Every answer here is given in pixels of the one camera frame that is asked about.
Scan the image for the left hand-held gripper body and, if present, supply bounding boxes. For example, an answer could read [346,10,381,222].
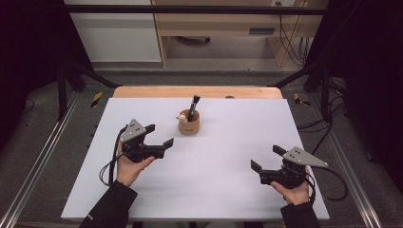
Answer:
[119,118,166,163]

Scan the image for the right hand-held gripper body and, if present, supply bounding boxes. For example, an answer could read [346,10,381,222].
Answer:
[259,146,329,189]

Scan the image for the wooden cup with animal figure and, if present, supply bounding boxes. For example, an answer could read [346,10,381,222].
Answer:
[176,108,202,136]

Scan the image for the thick black makeup brush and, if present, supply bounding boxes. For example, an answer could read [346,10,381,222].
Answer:
[187,94,202,123]

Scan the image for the person's right hand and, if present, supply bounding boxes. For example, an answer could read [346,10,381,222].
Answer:
[270,170,311,205]

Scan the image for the person's left hand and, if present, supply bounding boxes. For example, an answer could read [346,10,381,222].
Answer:
[115,142,156,188]

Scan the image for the white board sheet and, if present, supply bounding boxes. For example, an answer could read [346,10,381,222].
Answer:
[60,97,331,221]

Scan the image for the yellow clamp right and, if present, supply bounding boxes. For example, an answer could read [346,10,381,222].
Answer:
[293,92,312,107]

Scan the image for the yellow clamp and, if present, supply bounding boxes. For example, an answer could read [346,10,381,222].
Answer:
[90,91,104,108]
[293,92,312,107]

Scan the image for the yellow clamp left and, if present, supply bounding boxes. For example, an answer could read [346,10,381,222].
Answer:
[90,91,104,108]

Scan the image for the black metal stand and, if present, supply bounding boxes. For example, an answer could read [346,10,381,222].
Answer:
[56,60,123,122]
[269,60,334,123]

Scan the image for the white cabinet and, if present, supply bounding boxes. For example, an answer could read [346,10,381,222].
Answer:
[63,0,163,63]

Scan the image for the light wooden desk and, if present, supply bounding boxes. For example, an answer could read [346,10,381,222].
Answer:
[151,0,329,68]

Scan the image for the black curtain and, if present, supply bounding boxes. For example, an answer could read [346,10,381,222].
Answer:
[0,0,93,156]
[305,0,403,194]

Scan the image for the black floor cables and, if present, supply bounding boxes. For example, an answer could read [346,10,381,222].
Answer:
[296,77,350,150]

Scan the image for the right hand-held gripper cable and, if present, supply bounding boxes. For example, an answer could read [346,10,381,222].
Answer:
[305,165,349,210]

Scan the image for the aluminium floor rail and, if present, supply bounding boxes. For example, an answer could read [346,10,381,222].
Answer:
[308,93,384,228]
[0,91,82,228]

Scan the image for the hanging black cables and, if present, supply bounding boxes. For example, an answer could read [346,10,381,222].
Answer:
[275,1,313,67]

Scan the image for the black horizontal frame bar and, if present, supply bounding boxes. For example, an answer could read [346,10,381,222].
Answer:
[61,4,329,16]

